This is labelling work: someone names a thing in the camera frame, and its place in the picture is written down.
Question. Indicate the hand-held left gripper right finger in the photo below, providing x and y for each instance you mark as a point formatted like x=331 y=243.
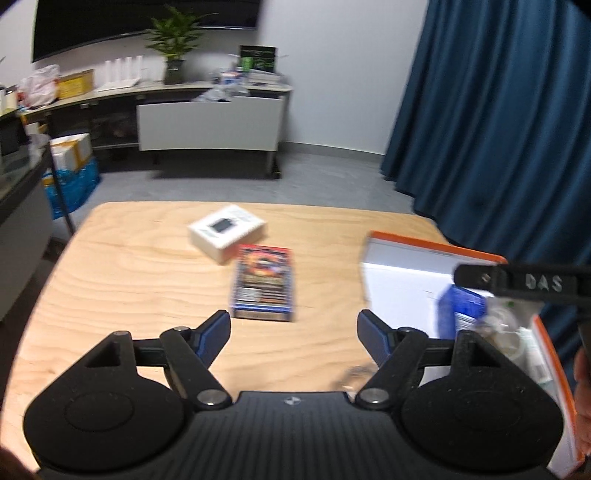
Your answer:
x=374 y=334

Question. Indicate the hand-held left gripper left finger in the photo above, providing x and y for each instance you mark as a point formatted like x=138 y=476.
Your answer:
x=214 y=334

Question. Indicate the blue printed box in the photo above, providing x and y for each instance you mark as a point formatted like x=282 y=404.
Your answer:
x=464 y=309

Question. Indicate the orange and white cardboard box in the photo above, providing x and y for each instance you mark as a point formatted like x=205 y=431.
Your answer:
x=401 y=277

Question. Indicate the colourful card game box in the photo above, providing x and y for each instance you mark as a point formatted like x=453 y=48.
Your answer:
x=263 y=281

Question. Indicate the person's right hand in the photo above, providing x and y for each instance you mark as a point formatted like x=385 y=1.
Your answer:
x=583 y=383

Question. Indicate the white box with phone print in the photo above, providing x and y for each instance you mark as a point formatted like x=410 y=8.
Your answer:
x=226 y=233

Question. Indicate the dark blue curtain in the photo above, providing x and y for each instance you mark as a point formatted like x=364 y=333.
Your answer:
x=498 y=120

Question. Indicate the blue plastic bags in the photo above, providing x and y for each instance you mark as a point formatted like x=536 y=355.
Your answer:
x=74 y=187

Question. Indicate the white cabinet drawer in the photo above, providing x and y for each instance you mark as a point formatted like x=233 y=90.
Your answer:
x=207 y=124

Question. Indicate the dark curved counter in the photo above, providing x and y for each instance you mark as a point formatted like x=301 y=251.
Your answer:
x=21 y=221

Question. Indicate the white and yellow carton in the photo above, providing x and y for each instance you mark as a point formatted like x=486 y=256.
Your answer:
x=71 y=152

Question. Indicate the long tv cabinet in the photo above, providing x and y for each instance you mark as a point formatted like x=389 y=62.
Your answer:
x=92 y=120

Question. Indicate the potted plant in dark vase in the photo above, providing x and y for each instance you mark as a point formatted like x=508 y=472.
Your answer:
x=174 y=69

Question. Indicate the white router with antennas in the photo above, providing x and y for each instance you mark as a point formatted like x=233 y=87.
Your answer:
x=117 y=74

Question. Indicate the black and green box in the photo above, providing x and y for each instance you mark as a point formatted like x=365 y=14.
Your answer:
x=257 y=59

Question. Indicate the yellow cardboard box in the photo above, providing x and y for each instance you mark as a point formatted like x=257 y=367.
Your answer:
x=76 y=84

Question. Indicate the white plastic bag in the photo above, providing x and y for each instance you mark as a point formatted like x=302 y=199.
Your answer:
x=39 y=87

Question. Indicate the large black television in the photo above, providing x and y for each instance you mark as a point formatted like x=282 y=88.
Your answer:
x=138 y=23

